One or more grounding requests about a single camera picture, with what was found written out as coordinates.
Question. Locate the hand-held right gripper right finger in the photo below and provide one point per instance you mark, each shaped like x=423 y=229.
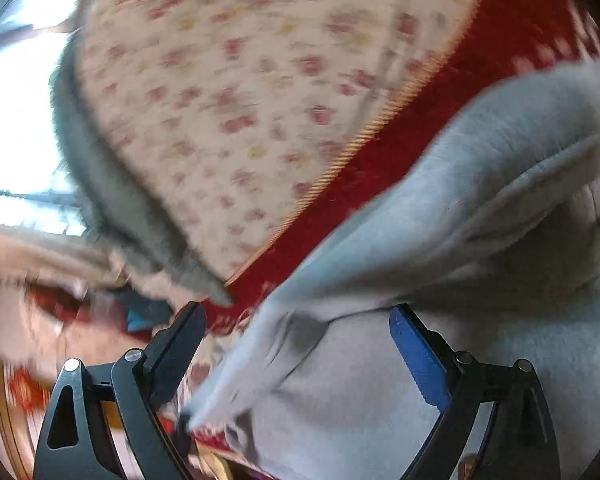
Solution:
x=421 y=360

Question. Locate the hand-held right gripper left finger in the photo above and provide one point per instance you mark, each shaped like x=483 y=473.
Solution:
x=179 y=352

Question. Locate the grey pants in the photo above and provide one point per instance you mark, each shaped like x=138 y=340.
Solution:
x=380 y=390

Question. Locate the blue cloth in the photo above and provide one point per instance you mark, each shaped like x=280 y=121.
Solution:
x=147 y=317

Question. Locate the grey fleece blanket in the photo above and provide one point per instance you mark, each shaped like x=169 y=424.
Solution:
x=122 y=200

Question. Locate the beige curtain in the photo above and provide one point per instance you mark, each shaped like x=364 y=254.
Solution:
x=40 y=250

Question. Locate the red and white patterned blanket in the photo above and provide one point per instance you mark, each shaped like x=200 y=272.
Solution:
x=430 y=110

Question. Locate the cream floral quilt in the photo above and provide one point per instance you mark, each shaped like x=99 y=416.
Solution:
x=255 y=110

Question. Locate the window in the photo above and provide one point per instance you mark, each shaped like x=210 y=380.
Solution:
x=15 y=135

